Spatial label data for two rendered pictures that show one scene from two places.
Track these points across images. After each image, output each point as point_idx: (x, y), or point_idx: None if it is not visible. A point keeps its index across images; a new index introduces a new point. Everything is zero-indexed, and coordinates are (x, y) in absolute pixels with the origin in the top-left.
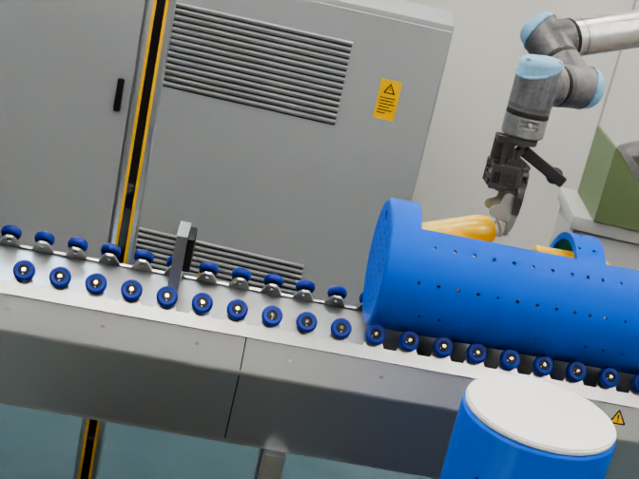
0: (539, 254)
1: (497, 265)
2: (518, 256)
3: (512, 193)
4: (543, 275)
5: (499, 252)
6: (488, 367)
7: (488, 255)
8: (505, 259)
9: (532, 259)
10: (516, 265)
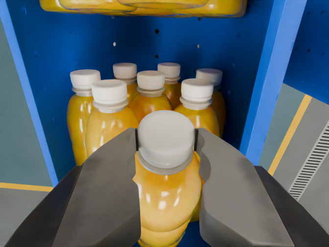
0: (284, 27)
1: (269, 126)
2: (273, 91)
3: (125, 240)
4: (303, 12)
5: (261, 136)
6: (198, 46)
7: (259, 154)
8: (270, 118)
9: (286, 52)
10: (280, 88)
